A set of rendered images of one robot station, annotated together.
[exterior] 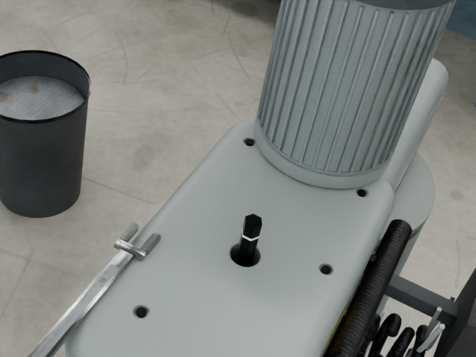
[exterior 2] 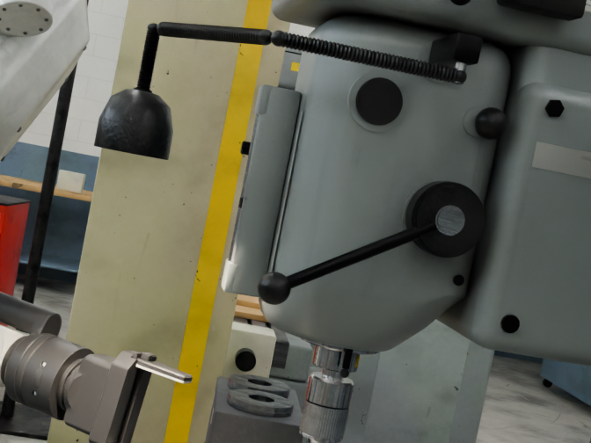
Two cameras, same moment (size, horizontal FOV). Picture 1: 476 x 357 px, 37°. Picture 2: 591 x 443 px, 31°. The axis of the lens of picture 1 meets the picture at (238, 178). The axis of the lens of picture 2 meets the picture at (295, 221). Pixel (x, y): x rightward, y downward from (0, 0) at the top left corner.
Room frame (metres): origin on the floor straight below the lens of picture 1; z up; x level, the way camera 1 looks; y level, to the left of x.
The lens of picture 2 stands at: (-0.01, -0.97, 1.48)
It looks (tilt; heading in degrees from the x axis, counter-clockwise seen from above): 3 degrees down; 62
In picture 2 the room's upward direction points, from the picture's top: 11 degrees clockwise
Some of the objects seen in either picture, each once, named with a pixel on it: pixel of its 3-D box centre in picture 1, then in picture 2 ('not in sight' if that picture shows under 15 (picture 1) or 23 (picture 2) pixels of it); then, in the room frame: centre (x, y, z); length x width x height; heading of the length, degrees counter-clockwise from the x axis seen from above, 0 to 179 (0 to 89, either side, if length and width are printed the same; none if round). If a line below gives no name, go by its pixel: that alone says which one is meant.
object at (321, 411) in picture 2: not in sight; (325, 412); (0.56, -0.03, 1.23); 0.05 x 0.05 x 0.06
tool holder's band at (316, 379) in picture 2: not in sight; (331, 381); (0.56, -0.03, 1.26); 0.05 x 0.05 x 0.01
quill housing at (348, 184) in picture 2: not in sight; (374, 187); (0.56, -0.03, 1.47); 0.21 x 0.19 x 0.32; 71
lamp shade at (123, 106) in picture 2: not in sight; (136, 120); (0.31, 0.02, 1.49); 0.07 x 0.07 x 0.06
